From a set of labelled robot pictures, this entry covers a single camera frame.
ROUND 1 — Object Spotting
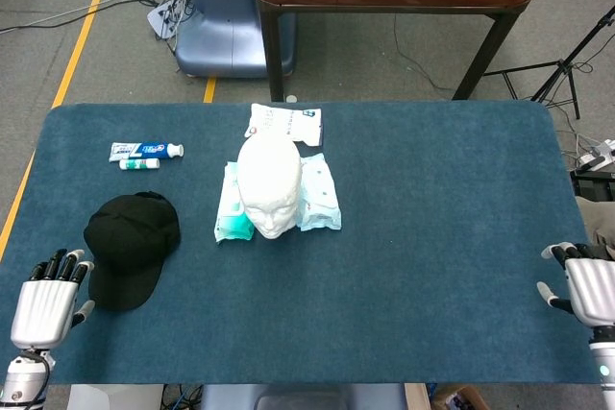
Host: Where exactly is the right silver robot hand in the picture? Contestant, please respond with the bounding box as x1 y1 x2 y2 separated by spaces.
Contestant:
535 241 615 329

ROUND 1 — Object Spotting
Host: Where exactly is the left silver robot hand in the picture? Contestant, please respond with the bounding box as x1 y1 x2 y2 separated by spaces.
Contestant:
10 249 96 350

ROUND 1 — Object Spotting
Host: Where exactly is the black baseball cap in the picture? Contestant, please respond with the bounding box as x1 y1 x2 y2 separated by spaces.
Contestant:
83 191 182 313

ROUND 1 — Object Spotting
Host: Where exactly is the white foam mannequin head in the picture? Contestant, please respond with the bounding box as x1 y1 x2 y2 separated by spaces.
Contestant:
236 134 303 241

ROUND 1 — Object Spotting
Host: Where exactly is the beige fabric bag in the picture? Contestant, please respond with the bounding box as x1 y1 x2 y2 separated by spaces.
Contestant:
576 196 615 251

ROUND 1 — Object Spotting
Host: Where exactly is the black equipment box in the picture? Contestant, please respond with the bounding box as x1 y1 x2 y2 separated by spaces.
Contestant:
570 169 615 204

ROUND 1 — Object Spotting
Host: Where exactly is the white box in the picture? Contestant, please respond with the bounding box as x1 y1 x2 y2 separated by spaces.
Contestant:
66 383 164 410

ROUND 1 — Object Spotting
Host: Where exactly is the white power strip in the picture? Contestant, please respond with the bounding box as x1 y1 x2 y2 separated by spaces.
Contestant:
574 138 615 172

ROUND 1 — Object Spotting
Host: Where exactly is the small green white tube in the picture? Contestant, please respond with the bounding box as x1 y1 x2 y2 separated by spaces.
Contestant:
118 157 160 172

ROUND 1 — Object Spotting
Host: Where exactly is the cardboard box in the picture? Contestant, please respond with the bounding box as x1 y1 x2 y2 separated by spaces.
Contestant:
430 383 491 410

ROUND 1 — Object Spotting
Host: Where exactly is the blue felt table mat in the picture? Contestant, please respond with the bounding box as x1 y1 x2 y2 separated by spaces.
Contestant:
0 101 597 386

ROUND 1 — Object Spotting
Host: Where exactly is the blue white toothpaste tube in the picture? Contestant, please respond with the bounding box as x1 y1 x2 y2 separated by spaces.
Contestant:
108 141 185 163

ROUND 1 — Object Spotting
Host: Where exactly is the green wipes pack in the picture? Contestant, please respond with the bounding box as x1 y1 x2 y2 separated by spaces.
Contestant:
213 162 255 244

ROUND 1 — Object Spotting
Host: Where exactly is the wooden plank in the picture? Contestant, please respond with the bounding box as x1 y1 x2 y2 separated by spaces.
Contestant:
403 383 432 410

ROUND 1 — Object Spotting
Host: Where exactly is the black tripod stand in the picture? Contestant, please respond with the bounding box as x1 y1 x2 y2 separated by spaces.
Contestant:
482 4 615 121

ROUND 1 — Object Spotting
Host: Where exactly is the light blue wipes pack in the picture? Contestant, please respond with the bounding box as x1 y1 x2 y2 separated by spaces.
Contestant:
297 152 343 232

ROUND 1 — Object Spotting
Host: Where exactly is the white wipes pack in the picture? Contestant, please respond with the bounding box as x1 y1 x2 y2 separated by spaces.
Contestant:
243 103 324 148

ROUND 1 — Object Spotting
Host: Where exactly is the white connector panel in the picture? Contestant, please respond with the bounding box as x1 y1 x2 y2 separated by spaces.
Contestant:
146 1 183 40

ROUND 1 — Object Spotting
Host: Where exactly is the blue grey machine base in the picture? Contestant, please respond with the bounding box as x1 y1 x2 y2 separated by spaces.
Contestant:
173 0 298 79

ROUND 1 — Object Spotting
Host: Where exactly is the long grey floor cable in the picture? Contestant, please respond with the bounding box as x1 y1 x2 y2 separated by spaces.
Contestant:
0 0 138 36

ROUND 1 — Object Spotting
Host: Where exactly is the thin black floor cable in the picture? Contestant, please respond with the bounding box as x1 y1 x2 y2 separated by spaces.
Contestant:
392 13 455 93

